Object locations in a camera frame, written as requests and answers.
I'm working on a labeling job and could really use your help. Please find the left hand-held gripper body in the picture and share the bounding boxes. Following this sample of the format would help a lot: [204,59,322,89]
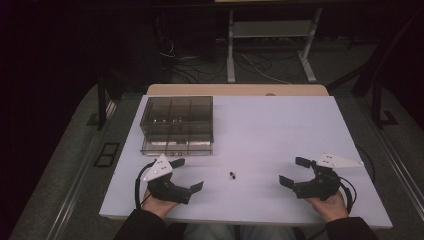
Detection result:
[143,153,193,205]

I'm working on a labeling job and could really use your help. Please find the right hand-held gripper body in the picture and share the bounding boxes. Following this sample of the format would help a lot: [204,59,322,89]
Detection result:
[292,152,365,202]

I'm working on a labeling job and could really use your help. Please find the smoky transparent drawer box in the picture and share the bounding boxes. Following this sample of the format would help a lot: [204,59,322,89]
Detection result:
[139,95,215,157]

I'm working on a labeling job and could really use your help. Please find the person's right hand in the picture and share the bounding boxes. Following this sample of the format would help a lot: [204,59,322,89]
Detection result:
[304,190,350,224]

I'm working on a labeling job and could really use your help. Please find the person's left hand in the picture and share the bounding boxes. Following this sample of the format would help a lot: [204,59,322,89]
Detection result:
[141,189,181,220]

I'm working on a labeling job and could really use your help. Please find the black floor outlet plate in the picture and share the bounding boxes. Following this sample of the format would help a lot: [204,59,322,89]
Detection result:
[93,142,121,168]

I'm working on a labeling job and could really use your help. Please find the black metal stand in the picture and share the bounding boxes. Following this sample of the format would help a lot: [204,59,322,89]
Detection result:
[351,9,424,130]

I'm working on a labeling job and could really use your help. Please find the white metal stand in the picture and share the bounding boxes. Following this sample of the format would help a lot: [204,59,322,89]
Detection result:
[226,7,324,84]

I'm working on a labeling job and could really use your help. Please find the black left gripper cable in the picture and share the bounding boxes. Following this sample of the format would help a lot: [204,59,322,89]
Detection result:
[134,159,158,210]

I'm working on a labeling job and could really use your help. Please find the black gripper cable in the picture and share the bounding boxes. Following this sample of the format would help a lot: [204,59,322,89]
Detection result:
[339,175,358,215]
[134,159,158,210]

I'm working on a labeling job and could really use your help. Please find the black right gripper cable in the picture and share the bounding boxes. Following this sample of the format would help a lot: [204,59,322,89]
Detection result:
[339,175,358,215]

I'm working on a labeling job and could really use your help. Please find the thin black cable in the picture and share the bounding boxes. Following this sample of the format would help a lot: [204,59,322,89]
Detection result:
[355,145,377,185]

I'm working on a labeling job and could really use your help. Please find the black floor cables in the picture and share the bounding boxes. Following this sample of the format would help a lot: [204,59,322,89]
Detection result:
[159,31,231,84]

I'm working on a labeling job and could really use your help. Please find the white floor cable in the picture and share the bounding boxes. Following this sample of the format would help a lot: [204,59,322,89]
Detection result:
[233,51,292,85]

